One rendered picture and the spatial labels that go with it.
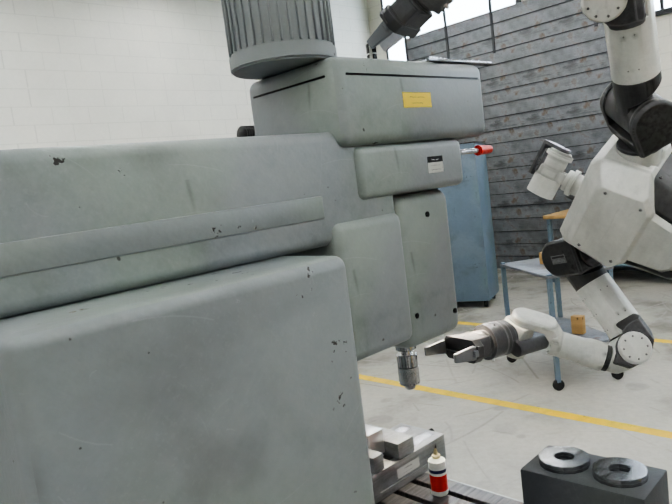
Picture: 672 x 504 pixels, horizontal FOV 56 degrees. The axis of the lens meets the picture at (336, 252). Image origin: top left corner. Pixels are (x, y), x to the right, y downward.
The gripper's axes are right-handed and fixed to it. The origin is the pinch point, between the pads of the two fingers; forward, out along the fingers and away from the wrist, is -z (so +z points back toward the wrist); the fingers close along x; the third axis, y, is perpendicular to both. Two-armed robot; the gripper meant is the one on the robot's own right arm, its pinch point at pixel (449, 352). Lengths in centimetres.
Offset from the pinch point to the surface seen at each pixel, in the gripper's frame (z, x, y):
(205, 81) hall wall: 215, -723, -216
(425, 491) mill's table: -8.2, -4.2, 32.8
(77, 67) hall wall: 45, -681, -225
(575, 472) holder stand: -5.8, 38.8, 14.6
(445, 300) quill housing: -6.9, 8.9, -14.4
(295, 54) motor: -40, 17, -64
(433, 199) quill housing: -7.6, 9.3, -36.2
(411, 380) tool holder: -12.9, 1.7, 3.2
